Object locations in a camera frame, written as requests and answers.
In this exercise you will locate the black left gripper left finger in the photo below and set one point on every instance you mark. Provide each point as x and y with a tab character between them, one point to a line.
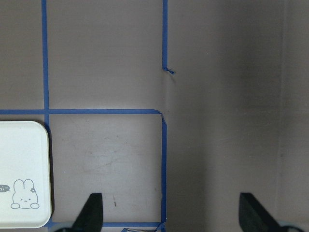
90	218

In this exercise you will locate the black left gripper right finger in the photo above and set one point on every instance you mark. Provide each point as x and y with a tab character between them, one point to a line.
253	217

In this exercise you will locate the cream plastic tray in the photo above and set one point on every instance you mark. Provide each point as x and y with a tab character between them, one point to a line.
25	185

